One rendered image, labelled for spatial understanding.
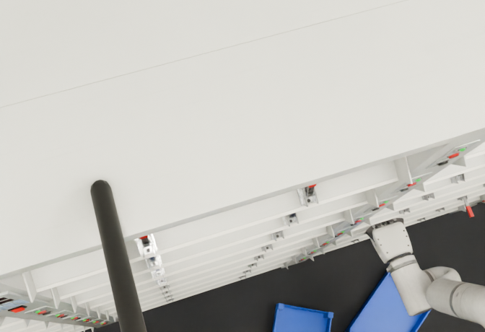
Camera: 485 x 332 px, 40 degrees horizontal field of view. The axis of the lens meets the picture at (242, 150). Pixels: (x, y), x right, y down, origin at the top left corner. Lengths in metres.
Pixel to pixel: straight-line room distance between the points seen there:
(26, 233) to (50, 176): 0.07
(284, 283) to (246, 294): 0.15
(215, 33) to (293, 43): 0.10
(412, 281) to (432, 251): 0.73
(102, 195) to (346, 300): 1.87
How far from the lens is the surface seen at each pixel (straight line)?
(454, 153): 1.04
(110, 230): 0.76
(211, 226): 1.06
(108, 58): 0.88
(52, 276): 1.07
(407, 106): 0.89
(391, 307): 2.61
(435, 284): 1.84
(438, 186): 1.58
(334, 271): 2.57
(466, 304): 1.71
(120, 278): 0.72
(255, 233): 1.26
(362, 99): 0.88
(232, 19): 0.90
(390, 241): 2.00
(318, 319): 2.54
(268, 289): 2.52
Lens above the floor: 2.50
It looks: 74 degrees down
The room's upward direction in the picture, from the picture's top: 16 degrees clockwise
